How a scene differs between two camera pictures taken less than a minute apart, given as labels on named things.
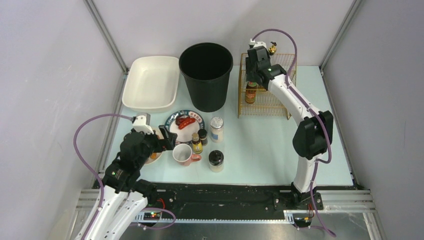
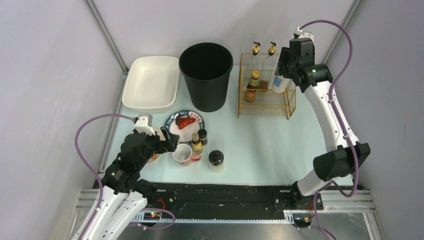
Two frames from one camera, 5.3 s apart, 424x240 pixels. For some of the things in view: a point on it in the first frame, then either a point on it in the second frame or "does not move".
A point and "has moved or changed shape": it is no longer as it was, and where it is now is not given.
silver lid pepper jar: x=217 y=129 has moved or changed shape
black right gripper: x=253 y=73 to x=284 y=61
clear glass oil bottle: x=272 y=49 does not move
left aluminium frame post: x=106 y=35 does not move
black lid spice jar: x=216 y=158 does not move
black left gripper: x=164 y=140 does not move
